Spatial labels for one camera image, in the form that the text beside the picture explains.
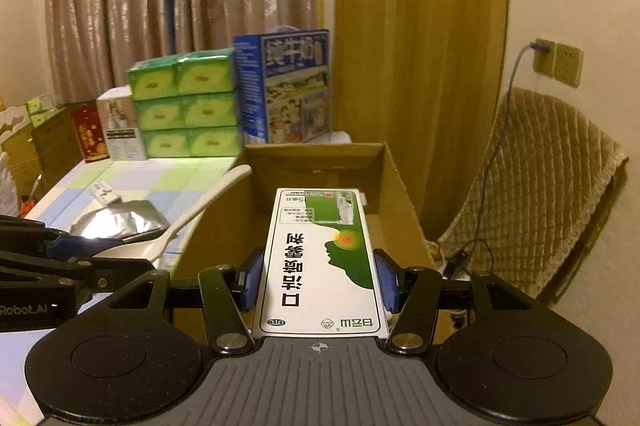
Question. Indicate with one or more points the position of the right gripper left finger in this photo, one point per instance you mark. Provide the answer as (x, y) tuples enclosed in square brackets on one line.
[(227, 293)]

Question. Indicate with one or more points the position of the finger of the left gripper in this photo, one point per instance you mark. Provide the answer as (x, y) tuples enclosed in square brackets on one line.
[(73, 246), (94, 271)]

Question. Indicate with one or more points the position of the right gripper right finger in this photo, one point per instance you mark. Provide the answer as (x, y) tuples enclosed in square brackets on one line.
[(411, 294)]

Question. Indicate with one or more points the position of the silver foil pouch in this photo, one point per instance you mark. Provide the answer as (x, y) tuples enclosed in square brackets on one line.
[(119, 221)]

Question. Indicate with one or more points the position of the white ointment box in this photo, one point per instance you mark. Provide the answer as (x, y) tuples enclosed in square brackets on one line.
[(104, 193)]

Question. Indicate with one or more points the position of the green white medicine box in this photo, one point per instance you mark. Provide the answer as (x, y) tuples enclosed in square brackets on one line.
[(319, 277)]

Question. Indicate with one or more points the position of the brown cardboard carton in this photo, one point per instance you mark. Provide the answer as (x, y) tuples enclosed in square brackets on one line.
[(50, 150)]

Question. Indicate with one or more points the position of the brown cardboard box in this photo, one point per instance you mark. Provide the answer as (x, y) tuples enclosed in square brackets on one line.
[(238, 222)]

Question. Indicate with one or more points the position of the white appliance box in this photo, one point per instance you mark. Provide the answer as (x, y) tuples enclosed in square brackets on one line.
[(119, 124)]

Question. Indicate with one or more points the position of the quilted chair cushion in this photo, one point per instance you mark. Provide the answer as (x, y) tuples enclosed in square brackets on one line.
[(537, 205)]

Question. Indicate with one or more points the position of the green tissue pack stack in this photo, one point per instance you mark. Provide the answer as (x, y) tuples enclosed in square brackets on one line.
[(187, 105)]

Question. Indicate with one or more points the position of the blue milk carton box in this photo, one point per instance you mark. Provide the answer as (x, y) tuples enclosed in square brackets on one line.
[(285, 85)]

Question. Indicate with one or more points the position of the mustard yellow curtain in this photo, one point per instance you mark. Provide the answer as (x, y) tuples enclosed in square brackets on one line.
[(422, 76)]

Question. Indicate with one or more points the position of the wall power socket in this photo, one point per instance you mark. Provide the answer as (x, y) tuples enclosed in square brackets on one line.
[(561, 62)]

